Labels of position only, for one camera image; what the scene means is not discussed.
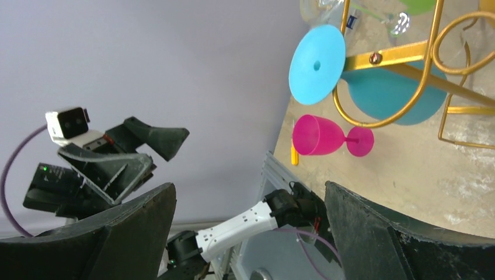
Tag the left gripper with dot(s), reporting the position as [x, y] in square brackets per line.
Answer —
[94, 181]

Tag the orange wine glass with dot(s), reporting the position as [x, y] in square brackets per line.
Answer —
[486, 6]

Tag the clear wine glass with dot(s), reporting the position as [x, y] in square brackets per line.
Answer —
[316, 13]

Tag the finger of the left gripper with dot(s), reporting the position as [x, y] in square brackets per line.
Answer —
[133, 133]

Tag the blue wine glass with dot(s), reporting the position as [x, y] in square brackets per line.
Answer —
[318, 64]

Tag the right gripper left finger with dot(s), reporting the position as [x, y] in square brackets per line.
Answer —
[123, 242]

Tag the pink wine glass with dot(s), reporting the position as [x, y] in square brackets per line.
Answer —
[314, 136]

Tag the green wine glass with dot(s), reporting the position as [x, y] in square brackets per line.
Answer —
[414, 7]

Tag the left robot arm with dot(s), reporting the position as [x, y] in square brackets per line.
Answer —
[190, 251]

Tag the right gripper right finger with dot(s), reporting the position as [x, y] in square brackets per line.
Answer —
[376, 242]

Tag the gold wire glass rack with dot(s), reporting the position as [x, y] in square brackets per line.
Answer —
[415, 61]

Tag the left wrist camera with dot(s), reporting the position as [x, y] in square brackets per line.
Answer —
[70, 126]

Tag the yellow handled screwdriver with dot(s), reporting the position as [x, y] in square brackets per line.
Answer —
[294, 155]

